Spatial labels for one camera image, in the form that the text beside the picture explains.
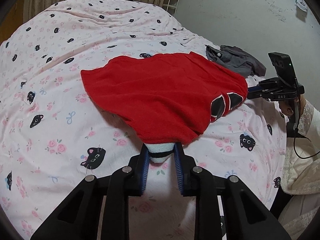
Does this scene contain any red and white jersey shirt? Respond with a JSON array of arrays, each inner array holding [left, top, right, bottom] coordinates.
[[80, 52, 248, 163]]

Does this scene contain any person's right forearm sleeve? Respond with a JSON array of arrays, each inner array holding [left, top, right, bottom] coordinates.
[[281, 102, 320, 195]]

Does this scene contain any person's right hand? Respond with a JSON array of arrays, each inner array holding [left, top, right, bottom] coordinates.
[[278, 93, 308, 124]]

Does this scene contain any grey purple jacket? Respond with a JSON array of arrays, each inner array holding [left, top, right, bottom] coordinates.
[[206, 45, 267, 78]]

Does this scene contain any pink cat-print bed quilt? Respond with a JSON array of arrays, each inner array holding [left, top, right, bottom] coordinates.
[[1, 0, 286, 239]]

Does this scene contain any orange wooden wardrobe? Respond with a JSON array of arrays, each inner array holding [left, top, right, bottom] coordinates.
[[0, 0, 24, 43]]

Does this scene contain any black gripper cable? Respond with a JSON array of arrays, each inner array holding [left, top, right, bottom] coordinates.
[[292, 97, 320, 160]]

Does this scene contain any paper notice on wall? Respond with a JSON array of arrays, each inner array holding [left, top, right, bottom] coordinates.
[[296, 0, 308, 13]]

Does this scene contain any white wire shelf rack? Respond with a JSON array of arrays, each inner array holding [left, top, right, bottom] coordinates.
[[162, 0, 180, 16]]

